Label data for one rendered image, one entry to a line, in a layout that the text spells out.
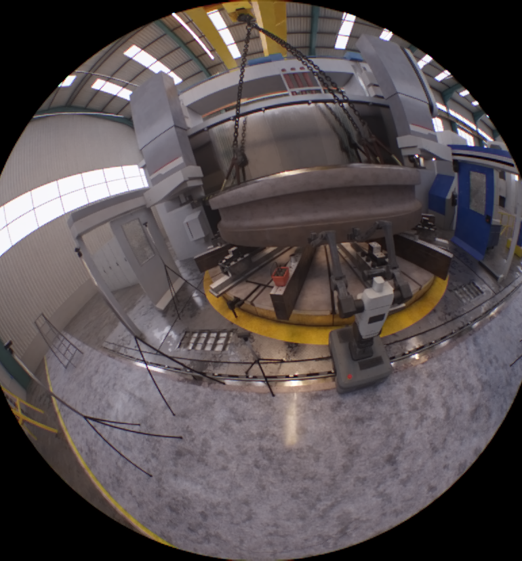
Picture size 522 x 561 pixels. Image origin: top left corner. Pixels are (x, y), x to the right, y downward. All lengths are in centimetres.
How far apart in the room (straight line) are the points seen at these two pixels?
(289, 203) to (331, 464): 271
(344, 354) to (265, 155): 488
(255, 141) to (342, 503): 650
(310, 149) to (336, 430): 558
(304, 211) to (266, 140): 347
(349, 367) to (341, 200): 176
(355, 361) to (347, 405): 44
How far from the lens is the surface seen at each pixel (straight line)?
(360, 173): 205
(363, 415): 174
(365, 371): 158
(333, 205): 210
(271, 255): 317
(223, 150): 541
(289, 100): 555
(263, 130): 531
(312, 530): 192
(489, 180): 531
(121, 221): 395
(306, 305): 199
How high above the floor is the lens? 167
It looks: 31 degrees down
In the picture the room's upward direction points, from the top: 18 degrees counter-clockwise
